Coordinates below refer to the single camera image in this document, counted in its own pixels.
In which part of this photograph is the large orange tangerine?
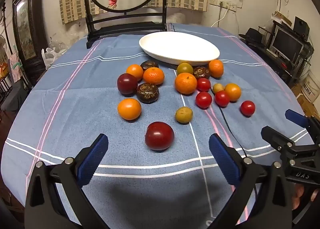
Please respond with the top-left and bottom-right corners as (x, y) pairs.
(174, 72), (198, 95)

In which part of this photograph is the dark red plum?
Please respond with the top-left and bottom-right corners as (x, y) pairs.
(145, 121), (175, 151)
(117, 73), (138, 95)

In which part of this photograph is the person's right hand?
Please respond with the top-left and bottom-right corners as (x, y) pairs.
(291, 183), (320, 210)

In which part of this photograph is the black hat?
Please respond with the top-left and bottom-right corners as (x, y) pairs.
(239, 28), (263, 44)

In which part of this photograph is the orange tomato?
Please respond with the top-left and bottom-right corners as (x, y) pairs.
(117, 98), (142, 121)
(224, 83), (242, 102)
(126, 64), (144, 81)

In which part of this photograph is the white wall socket strip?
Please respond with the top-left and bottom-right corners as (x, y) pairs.
(209, 0), (237, 11)

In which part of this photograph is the green tangerine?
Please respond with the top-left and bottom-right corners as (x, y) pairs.
(177, 62), (194, 75)

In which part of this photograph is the white oval plate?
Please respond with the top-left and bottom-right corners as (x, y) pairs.
(139, 32), (220, 66)

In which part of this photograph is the computer monitor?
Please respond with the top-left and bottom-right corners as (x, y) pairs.
(272, 28), (305, 61)

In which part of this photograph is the white plastic bag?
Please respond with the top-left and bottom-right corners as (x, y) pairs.
(41, 47), (63, 70)

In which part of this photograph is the black speaker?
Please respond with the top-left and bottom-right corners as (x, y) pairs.
(293, 16), (310, 36)

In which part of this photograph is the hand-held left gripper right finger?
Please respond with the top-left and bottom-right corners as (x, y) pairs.
(209, 133), (293, 229)

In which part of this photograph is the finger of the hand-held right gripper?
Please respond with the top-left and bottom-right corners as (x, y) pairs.
(285, 109), (320, 145)
(261, 126), (300, 156)

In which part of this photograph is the wrinkled dark passion fruit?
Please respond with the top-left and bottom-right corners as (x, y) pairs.
(140, 60), (159, 70)
(193, 66), (211, 79)
(136, 83), (160, 104)

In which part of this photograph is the black cable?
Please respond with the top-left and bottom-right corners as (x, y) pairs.
(211, 89), (248, 158)

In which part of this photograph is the dark wooden cabinet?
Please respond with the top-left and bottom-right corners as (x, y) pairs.
(12, 0), (48, 87)

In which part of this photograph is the blue striped tablecloth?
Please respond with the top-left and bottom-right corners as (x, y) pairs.
(0, 23), (315, 229)

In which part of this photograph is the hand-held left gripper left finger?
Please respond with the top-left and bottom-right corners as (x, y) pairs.
(24, 133), (109, 229)

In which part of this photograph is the red cherry tomato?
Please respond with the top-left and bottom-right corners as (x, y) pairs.
(240, 100), (256, 116)
(197, 78), (211, 92)
(195, 91), (213, 109)
(214, 90), (230, 107)

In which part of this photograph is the white bucket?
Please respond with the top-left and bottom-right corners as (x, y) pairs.
(301, 72), (320, 105)

